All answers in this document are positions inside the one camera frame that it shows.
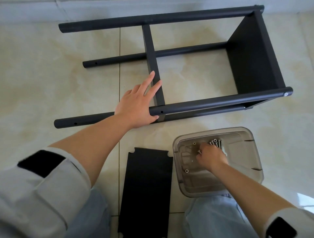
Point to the person's left hand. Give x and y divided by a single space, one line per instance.
132 107

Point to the person's right hand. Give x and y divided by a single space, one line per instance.
212 157

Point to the person's left thumb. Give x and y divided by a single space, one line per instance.
154 119

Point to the person's right fingers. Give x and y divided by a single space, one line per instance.
202 150

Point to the person's left middle finger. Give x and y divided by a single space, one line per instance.
148 79

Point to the dark grey shelf frame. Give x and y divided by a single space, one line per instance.
255 58

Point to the person's left forearm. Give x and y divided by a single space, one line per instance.
98 142

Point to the person's right forearm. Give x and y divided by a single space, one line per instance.
245 188

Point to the bunch of silver screws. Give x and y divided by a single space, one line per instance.
217 143

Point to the clear plastic container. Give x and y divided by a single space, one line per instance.
245 157

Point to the black shelf panel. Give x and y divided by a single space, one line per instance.
147 191

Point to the person's right jeans leg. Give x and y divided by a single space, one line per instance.
215 218

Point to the person's jeans leg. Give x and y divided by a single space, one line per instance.
215 218
93 215

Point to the person's left jeans leg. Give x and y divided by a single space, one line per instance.
93 215

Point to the person's left grey sleeve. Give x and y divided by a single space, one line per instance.
32 196

